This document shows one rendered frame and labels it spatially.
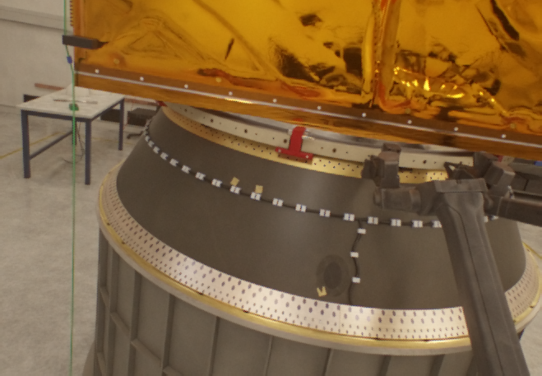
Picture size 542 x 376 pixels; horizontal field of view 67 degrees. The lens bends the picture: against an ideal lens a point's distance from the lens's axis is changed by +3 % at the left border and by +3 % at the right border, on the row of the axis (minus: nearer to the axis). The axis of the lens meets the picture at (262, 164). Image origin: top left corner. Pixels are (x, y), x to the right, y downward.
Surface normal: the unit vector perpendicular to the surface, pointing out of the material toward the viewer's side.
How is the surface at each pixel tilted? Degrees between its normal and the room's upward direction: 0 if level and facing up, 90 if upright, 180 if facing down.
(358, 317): 43
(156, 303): 90
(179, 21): 88
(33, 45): 90
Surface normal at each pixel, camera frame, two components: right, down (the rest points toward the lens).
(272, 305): -0.04, -0.49
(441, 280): 0.35, -0.13
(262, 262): -0.18, -0.20
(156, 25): -0.11, 0.47
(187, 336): -0.48, 0.22
